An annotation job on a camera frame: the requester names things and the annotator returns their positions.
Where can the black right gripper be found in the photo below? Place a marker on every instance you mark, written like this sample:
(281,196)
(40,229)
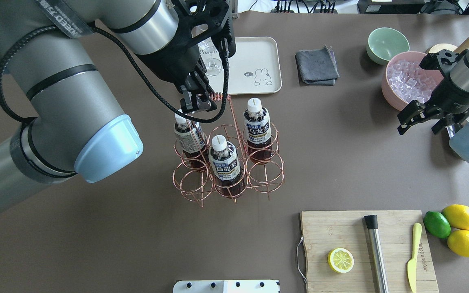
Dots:
(448,94)

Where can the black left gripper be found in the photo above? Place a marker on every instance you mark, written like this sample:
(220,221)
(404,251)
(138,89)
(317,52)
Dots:
(168,64)

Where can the copper wire bottle basket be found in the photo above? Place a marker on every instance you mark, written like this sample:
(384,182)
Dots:
(264,177)

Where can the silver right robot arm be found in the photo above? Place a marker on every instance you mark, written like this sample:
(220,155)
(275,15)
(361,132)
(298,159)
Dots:
(449,101)

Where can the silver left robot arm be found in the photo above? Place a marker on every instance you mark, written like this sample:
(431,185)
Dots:
(69,121)

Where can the tea bottle white cap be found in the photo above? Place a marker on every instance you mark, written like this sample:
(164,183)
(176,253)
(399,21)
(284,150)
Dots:
(225,164)

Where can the clear wine glass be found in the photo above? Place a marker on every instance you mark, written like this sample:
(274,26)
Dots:
(208,52)

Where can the pink bowl of ice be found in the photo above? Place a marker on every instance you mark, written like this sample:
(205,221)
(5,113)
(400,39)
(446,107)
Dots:
(404,80)

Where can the cream serving tray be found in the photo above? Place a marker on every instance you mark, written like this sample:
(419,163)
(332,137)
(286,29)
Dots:
(255,67)

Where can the mint green bowl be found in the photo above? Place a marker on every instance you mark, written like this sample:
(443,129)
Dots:
(385,43)

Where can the yellow lemon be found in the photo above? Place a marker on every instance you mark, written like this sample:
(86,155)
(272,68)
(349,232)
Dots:
(457,216)
(458,242)

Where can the green lime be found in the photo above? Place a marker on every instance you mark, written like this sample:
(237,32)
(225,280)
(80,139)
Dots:
(437,224)

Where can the grey folded cloth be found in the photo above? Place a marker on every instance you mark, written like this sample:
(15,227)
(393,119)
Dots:
(317,67)

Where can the steel muddler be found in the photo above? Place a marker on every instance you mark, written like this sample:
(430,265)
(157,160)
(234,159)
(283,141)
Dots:
(371,222)

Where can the yellow plastic knife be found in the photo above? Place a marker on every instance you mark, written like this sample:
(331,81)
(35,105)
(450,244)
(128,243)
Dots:
(411,266)

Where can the bamboo cutting board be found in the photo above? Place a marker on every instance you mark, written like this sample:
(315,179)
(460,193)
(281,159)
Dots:
(323,231)

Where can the half lemon slice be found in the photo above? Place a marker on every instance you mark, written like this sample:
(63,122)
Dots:
(340,260)

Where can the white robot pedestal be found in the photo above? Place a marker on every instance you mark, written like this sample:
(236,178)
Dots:
(227,286)

